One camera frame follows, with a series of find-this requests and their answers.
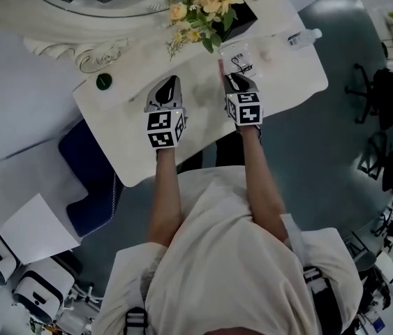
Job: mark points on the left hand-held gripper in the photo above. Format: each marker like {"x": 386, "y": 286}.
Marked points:
{"x": 163, "y": 127}

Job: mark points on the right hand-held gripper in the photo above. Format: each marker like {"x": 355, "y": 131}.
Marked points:
{"x": 248, "y": 112}

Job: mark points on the black eyelash curler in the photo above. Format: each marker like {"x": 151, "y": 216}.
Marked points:
{"x": 239, "y": 67}

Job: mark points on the pink pencil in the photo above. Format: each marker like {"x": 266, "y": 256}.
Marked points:
{"x": 221, "y": 69}

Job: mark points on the clear packet with black item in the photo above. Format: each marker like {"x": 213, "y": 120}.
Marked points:
{"x": 248, "y": 52}

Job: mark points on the dark green round lid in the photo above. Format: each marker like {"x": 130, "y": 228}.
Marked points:
{"x": 104, "y": 81}

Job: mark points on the person's left forearm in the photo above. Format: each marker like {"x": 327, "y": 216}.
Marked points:
{"x": 166, "y": 194}

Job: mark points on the person's right forearm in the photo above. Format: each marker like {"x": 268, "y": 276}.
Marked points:
{"x": 260, "y": 180}

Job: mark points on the white dressing table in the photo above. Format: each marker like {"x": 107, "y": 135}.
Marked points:
{"x": 130, "y": 145}

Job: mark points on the person's right leg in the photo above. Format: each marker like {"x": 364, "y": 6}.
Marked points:
{"x": 229, "y": 152}

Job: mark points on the person's leg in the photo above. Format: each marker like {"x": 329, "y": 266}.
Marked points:
{"x": 229, "y": 152}
{"x": 192, "y": 162}

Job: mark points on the black square vase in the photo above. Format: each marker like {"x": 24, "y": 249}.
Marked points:
{"x": 239, "y": 17}

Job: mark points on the person's left leg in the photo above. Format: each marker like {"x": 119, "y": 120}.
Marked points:
{"x": 192, "y": 162}

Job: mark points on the clear plastic water bottle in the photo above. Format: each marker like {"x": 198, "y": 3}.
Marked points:
{"x": 302, "y": 39}

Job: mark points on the yellow artificial flower bouquet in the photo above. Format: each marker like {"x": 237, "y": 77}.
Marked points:
{"x": 203, "y": 2}

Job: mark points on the navy blue upholstered stool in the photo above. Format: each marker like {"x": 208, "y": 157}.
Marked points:
{"x": 88, "y": 173}

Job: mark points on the person's white shirt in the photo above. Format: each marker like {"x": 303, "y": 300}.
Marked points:
{"x": 224, "y": 264}

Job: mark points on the white storage cabinet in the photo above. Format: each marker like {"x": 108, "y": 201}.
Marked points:
{"x": 39, "y": 229}

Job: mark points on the oval mirror ornate white frame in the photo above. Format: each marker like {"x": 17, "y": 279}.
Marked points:
{"x": 42, "y": 16}

